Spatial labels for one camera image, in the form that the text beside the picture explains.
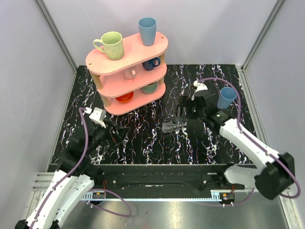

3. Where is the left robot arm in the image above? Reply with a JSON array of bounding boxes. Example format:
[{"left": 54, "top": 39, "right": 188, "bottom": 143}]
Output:
[{"left": 15, "top": 121, "right": 130, "bottom": 229}]

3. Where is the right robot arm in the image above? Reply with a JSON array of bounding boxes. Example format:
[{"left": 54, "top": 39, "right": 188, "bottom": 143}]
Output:
[{"left": 176, "top": 90, "right": 295, "bottom": 200}]

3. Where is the blue tumbler on table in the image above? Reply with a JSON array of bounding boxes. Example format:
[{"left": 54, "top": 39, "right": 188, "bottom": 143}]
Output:
[{"left": 217, "top": 87, "right": 237, "bottom": 109}]

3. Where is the teal speckled cup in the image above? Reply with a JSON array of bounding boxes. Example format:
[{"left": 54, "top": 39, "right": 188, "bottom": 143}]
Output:
[{"left": 141, "top": 82, "right": 158, "bottom": 94}]

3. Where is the orange bowl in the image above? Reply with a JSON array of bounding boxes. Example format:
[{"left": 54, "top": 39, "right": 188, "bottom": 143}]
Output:
[{"left": 115, "top": 91, "right": 134, "bottom": 103}]

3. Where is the pink three-tier shelf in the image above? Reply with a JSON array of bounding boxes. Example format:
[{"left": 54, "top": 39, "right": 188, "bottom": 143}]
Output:
[{"left": 85, "top": 32, "right": 168, "bottom": 115}]

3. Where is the dark blue mug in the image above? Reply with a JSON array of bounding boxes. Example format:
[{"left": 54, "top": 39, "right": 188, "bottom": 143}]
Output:
[{"left": 142, "top": 57, "right": 161, "bottom": 71}]

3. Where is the pink mug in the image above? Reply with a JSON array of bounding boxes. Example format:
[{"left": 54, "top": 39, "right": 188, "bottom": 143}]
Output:
[{"left": 124, "top": 68, "right": 136, "bottom": 80}]

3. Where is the blue tumbler on shelf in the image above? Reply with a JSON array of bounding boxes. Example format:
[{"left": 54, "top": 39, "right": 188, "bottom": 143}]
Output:
[{"left": 138, "top": 17, "right": 157, "bottom": 46}]

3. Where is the green mug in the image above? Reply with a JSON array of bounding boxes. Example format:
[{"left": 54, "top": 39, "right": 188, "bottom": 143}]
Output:
[{"left": 93, "top": 31, "right": 124, "bottom": 61}]

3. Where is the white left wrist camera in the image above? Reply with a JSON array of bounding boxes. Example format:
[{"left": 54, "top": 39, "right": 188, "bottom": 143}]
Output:
[{"left": 89, "top": 107, "right": 106, "bottom": 128}]

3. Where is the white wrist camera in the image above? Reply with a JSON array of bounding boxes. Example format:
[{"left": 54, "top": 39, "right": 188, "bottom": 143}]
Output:
[
  {"left": 89, "top": 107, "right": 106, "bottom": 128},
  {"left": 191, "top": 81, "right": 209, "bottom": 101}
]

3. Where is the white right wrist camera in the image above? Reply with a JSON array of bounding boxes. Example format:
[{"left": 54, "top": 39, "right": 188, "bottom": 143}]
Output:
[{"left": 191, "top": 81, "right": 209, "bottom": 101}]

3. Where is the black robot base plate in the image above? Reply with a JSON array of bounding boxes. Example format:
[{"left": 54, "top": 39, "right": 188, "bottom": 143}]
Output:
[{"left": 84, "top": 164, "right": 244, "bottom": 190}]

